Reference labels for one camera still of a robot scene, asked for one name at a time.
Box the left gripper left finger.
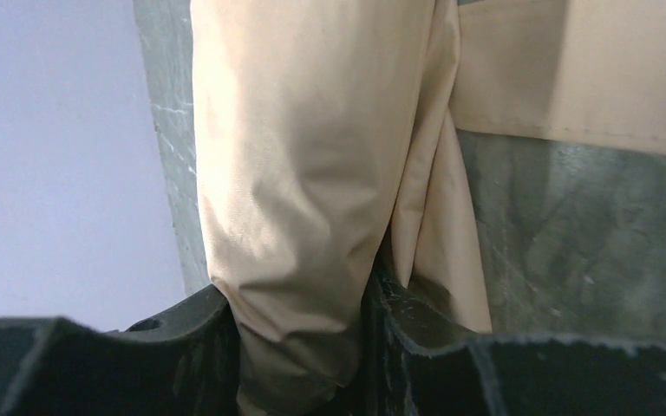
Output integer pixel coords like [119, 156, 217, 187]
[0, 287, 238, 415]

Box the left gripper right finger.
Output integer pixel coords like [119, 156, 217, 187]
[362, 270, 666, 415]

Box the beige folding umbrella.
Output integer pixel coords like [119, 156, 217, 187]
[191, 1, 666, 415]

